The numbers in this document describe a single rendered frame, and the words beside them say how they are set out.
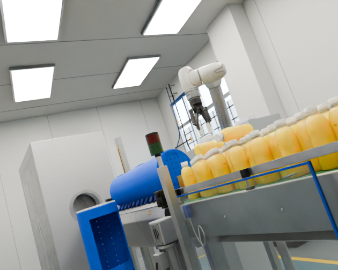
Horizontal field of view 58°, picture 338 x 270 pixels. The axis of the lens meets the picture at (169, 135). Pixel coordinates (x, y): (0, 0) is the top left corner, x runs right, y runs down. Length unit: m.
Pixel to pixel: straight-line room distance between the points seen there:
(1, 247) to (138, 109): 4.23
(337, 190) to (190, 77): 1.15
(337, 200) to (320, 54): 3.50
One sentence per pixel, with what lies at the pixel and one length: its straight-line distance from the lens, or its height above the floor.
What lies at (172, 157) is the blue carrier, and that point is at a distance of 1.94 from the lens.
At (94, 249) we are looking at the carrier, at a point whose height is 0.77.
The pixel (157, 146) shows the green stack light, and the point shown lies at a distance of 1.36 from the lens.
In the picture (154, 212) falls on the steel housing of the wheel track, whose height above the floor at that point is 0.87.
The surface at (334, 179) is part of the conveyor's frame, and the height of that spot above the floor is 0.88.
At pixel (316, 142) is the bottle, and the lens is 1.06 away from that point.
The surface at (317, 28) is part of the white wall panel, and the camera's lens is 4.42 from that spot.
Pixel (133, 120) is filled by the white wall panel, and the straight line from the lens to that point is 7.73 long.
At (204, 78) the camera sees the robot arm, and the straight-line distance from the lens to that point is 1.87.
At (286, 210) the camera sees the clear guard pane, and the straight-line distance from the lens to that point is 1.06.
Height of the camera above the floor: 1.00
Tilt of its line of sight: 10 degrees up
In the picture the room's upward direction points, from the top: 18 degrees counter-clockwise
